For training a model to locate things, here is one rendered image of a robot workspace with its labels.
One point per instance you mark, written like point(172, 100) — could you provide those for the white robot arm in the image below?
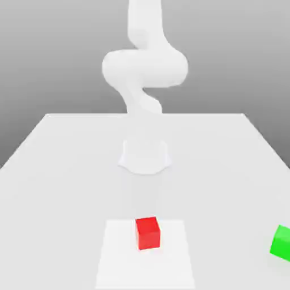
point(145, 68)

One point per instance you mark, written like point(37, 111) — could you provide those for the small red cube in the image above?
point(148, 234)

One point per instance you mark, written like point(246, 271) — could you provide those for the small green cube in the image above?
point(282, 244)

